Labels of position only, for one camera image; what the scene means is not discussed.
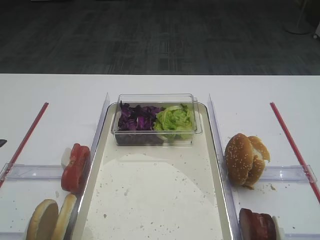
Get red strip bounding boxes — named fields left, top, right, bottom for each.
left=0, top=102, right=49, bottom=187
left=269, top=102, right=320, bottom=202

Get left red strip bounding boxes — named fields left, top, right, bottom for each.
left=0, top=102, right=49, bottom=187

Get white floor stand base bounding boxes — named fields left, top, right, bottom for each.
left=282, top=0, right=310, bottom=35

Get sesame burger bun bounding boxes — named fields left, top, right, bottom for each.
left=224, top=133, right=253, bottom=185

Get purple cabbage pieces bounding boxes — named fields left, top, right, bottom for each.
left=115, top=102, right=164, bottom=146

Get clear long divider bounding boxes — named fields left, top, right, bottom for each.
left=207, top=95, right=243, bottom=240
left=64, top=94, right=110, bottom=240

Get bun slice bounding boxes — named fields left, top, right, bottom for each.
left=51, top=193, right=77, bottom=240
left=25, top=199, right=59, bottom=240

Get green lettuce leaves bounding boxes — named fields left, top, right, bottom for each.
left=153, top=104, right=195, bottom=143

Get red tomato slices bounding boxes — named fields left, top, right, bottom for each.
left=61, top=143, right=90, bottom=194

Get white pusher behind tomato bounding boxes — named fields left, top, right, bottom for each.
left=61, top=147, right=72, bottom=169

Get clear rail behind tomato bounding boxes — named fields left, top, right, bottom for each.
left=0, top=163, right=63, bottom=181

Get dark red meat patties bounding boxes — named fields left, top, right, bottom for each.
left=239, top=208, right=277, bottom=240

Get right clear long divider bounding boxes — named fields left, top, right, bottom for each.
left=207, top=95, right=243, bottom=240

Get metal serving tray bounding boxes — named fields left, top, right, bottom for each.
left=72, top=104, right=233, bottom=240

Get bun bottom slice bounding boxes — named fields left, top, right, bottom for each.
left=51, top=193, right=77, bottom=240

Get torn sesame bun half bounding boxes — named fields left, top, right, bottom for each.
left=243, top=136, right=271, bottom=190

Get right red strip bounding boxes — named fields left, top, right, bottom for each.
left=269, top=102, right=320, bottom=202

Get white pusher behind meat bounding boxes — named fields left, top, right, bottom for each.
left=272, top=216, right=286, bottom=240

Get bun slice in rack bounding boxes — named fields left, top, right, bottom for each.
left=25, top=199, right=59, bottom=240

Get clear plastic salad container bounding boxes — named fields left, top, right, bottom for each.
left=110, top=93, right=202, bottom=146

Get left clear long divider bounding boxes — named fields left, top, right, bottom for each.
left=64, top=94, right=110, bottom=240

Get clear rail behind sesame bun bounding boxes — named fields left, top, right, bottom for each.
left=259, top=165, right=317, bottom=183

